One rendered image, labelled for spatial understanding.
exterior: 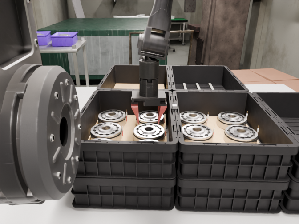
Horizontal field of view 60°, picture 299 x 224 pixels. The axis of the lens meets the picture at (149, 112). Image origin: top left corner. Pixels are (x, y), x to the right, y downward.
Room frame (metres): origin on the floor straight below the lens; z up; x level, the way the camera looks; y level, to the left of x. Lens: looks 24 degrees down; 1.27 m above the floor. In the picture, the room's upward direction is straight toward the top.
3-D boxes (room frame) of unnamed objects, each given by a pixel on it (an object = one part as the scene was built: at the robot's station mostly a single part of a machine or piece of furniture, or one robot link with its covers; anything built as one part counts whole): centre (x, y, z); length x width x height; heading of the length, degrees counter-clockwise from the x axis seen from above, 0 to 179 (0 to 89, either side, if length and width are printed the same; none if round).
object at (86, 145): (0.75, 0.07, 0.92); 0.40 x 0.30 x 0.02; 178
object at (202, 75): (1.14, -0.24, 0.87); 0.40 x 0.30 x 0.11; 178
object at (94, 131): (0.76, 0.14, 0.86); 0.10 x 0.10 x 0.01
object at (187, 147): (0.74, -0.23, 0.92); 0.40 x 0.30 x 0.02; 178
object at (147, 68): (0.75, 0.00, 1.07); 0.07 x 0.06 x 0.07; 3
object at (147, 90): (0.74, 0.00, 1.01); 0.10 x 0.07 x 0.07; 94
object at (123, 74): (1.15, 0.05, 0.87); 0.40 x 0.30 x 0.11; 178
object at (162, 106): (0.74, -0.01, 0.94); 0.07 x 0.07 x 0.09; 4
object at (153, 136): (0.75, 0.00, 0.86); 0.10 x 0.10 x 0.01
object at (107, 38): (4.80, 0.70, 0.41); 2.05 x 1.88 x 0.83; 3
